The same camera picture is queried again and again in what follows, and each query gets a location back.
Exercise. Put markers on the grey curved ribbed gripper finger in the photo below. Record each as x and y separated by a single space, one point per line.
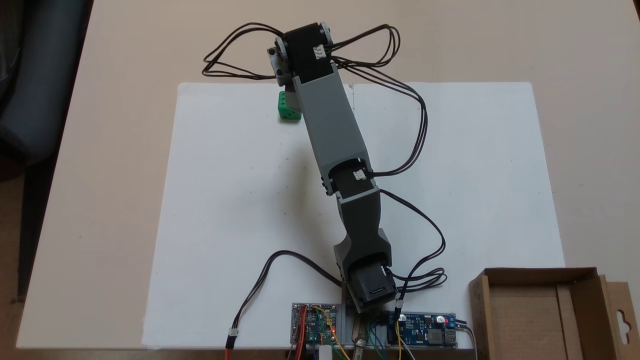
293 101

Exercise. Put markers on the metal table clamp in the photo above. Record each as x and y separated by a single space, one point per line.
360 345

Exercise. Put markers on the dark grey chair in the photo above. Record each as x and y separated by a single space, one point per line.
40 75

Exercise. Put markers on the green die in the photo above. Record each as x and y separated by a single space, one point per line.
290 116

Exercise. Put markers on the white paper sheet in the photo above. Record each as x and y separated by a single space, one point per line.
475 175
225 200

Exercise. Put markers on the white plastic piece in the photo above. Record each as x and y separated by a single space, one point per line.
325 353

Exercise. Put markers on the blue circuit board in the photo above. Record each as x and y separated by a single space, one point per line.
425 335

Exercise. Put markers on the brown cardboard box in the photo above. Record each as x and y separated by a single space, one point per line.
525 315

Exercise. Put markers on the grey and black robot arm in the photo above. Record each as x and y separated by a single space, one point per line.
330 120

